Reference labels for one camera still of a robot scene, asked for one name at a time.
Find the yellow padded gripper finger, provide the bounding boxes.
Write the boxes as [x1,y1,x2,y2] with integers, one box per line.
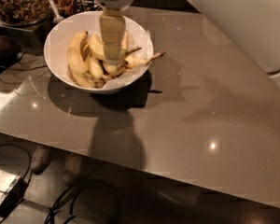
[99,9,126,64]

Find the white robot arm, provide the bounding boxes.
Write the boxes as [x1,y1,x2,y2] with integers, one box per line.
[187,0,280,89]

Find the back right upright banana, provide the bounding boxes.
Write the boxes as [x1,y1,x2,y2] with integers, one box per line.
[121,30,129,50]

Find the large left yellow banana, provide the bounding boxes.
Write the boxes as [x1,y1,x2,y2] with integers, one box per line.
[67,31,94,89]

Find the banana with long stem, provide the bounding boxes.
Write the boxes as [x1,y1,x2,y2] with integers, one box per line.
[125,50,166,69]

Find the small middle yellow banana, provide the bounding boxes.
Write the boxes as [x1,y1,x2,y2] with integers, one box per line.
[87,55,104,79]

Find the white ceramic bowl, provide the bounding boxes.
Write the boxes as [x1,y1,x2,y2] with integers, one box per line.
[44,11,145,94]

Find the glass jar of nuts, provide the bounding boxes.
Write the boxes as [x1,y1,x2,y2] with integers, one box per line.
[0,0,49,27]

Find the dark round device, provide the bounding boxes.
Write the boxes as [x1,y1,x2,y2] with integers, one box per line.
[0,35,21,73]

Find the right light shoe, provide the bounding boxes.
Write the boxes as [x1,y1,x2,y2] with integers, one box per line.
[63,154,82,186]

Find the light shoe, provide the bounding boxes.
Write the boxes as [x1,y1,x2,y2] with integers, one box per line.
[63,154,82,186]
[30,147,51,174]

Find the left light shoe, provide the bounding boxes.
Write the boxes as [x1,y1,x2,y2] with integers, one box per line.
[30,147,51,174]

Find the metal box on floor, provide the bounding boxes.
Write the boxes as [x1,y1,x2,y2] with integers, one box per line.
[0,170,21,217]

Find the black wire basket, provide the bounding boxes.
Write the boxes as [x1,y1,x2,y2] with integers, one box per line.
[71,0,100,15]

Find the white handled scoop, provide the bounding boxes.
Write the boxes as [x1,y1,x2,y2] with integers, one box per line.
[48,0,64,24]

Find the black cable on counter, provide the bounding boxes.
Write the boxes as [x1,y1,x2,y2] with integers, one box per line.
[0,45,49,86]

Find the black floor cables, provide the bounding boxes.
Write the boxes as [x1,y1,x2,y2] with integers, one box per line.
[0,143,119,224]

